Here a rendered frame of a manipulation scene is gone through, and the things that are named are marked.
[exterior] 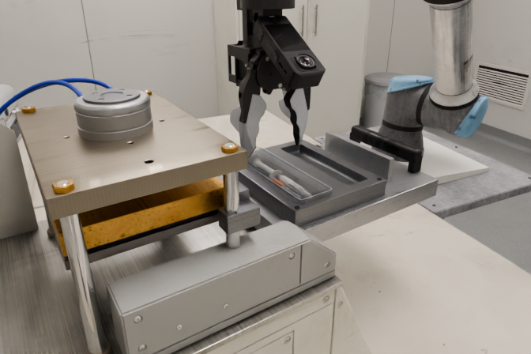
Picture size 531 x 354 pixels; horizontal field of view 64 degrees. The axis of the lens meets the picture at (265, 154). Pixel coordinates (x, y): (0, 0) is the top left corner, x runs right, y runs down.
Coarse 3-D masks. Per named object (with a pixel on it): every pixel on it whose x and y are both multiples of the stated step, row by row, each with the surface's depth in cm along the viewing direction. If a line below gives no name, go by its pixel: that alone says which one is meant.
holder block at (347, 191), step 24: (288, 144) 74; (312, 144) 74; (312, 168) 64; (336, 168) 67; (360, 168) 64; (264, 192) 58; (336, 192) 57; (360, 192) 59; (384, 192) 62; (288, 216) 54; (312, 216) 55
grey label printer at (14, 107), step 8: (0, 88) 123; (8, 88) 127; (0, 96) 118; (8, 96) 123; (0, 104) 116; (16, 104) 130; (8, 112) 119; (8, 120) 119; (16, 120) 126; (16, 128) 125; (16, 136) 124
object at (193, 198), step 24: (168, 192) 44; (192, 192) 44; (216, 192) 45; (48, 216) 46; (96, 216) 40; (120, 216) 40; (144, 216) 41; (168, 216) 42; (192, 216) 44; (216, 216) 46; (96, 240) 39; (120, 240) 41; (144, 240) 42
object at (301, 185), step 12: (252, 156) 66; (264, 156) 66; (276, 156) 66; (264, 168) 62; (276, 168) 62; (288, 168) 62; (276, 180) 59; (288, 180) 59; (300, 180) 59; (312, 180) 59; (300, 192) 55; (312, 192) 55
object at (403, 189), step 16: (336, 144) 74; (352, 144) 70; (352, 160) 71; (368, 160) 68; (384, 160) 65; (384, 176) 66; (400, 176) 68; (416, 176) 68; (400, 192) 63; (416, 192) 65; (432, 192) 67; (352, 208) 58; (368, 208) 59; (384, 208) 61; (400, 208) 63; (304, 224) 55; (320, 224) 55; (336, 224) 56; (352, 224) 58; (320, 240) 56
